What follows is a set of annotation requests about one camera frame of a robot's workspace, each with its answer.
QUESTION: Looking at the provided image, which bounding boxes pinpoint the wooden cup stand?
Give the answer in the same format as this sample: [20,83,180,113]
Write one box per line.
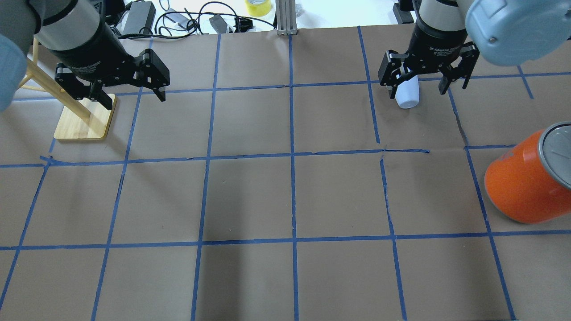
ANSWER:
[18,38,118,141]

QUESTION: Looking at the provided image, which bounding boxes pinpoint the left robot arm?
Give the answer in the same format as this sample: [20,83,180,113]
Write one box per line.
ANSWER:
[0,0,170,110]

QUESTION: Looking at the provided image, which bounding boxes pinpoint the light blue cup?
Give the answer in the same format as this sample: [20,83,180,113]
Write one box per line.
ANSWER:
[394,75,420,109]

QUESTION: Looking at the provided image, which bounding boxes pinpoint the orange cylindrical container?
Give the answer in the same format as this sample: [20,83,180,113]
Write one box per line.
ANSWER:
[484,122,571,224]

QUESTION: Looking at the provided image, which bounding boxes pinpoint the black power adapter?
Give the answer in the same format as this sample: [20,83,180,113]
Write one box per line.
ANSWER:
[122,0,156,35]

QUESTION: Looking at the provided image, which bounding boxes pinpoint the aluminium frame post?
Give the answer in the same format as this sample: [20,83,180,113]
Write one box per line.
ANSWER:
[275,0,298,36]

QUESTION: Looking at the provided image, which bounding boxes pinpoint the small black adapter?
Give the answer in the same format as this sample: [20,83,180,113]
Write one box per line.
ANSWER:
[209,14,231,34]

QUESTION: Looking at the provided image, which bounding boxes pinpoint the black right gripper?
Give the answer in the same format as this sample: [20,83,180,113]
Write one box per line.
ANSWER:
[378,20,480,99]

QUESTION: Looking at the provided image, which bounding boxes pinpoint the yellow tape roll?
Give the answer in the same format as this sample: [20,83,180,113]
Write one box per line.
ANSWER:
[244,0,272,17]

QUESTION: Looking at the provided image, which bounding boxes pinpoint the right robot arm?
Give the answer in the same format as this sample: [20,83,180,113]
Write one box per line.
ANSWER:
[378,0,571,99]

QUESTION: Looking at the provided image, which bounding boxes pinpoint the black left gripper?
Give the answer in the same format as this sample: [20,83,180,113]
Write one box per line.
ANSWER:
[54,49,170,111]

